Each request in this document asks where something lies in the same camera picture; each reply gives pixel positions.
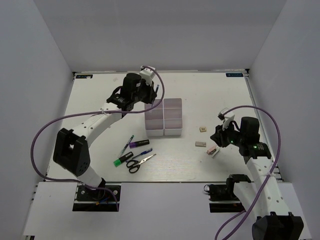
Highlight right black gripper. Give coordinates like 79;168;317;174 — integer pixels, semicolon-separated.
210;119;245;148

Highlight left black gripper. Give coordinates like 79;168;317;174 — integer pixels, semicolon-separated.
132;78;157;104

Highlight purple highlighter marker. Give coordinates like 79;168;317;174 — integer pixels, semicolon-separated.
129;139;150;149

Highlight green-capped pen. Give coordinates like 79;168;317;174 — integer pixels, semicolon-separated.
118;135;134;158

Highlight black-handled scissors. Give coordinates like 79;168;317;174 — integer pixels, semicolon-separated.
126;154;156;174

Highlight green highlighter marker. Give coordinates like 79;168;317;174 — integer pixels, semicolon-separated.
113;151;134;167

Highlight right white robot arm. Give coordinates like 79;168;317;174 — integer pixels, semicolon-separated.
210;116;304;240

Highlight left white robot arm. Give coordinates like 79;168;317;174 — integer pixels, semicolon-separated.
53;68;157;200

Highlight pink white eraser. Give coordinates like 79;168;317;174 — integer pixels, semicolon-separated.
206;145;220;158

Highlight grey dirty eraser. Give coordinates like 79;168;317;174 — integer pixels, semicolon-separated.
195;141;207;147

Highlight yellow barcode eraser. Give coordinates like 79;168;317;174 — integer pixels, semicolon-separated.
199;127;207;132

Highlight left white compartment organizer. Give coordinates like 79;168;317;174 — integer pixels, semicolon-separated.
144;99;164;137

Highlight white compartment organizer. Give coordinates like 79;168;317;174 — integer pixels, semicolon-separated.
163;98;183;136
144;99;164;137

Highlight right white compartment organizer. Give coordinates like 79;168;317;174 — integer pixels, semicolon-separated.
163;98;183;136

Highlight blue ballpoint pen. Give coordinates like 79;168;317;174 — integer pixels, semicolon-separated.
132;148;153;160

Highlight right blue corner label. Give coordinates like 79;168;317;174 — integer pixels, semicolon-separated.
225;72;244;78

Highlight blue corner label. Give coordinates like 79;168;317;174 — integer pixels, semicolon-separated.
75;74;93;79
225;72;244;78

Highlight left blue corner label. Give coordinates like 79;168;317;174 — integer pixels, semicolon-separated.
75;74;93;79

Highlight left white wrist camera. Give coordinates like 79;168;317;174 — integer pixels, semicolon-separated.
139;66;155;86

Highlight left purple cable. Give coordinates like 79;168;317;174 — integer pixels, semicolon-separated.
30;65;166;211

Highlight purple cable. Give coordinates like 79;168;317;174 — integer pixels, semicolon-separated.
214;105;281;240
30;65;166;211

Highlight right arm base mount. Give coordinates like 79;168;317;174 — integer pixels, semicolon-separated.
203;184;245;213

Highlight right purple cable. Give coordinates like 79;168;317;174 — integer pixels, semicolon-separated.
214;105;281;240

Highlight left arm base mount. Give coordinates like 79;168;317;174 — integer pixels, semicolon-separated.
72;184;121;212

